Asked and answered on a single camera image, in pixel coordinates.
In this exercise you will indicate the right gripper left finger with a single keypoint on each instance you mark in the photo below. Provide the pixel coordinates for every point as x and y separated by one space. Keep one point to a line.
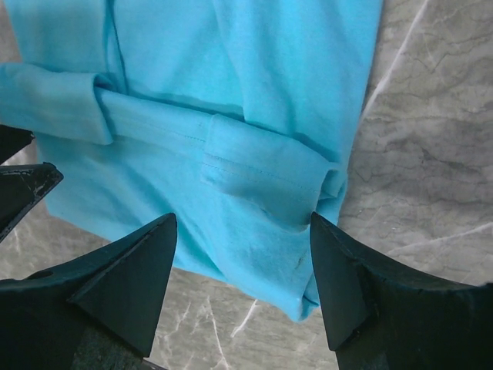
98 311

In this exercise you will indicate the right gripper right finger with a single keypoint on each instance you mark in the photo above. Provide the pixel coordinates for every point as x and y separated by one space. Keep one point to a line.
381 314

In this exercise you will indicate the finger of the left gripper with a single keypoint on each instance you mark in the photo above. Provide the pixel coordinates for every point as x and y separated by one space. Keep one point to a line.
22 187
13 140

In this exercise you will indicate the turquoise polo shirt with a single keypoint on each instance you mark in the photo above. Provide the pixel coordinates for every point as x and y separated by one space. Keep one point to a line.
236 116

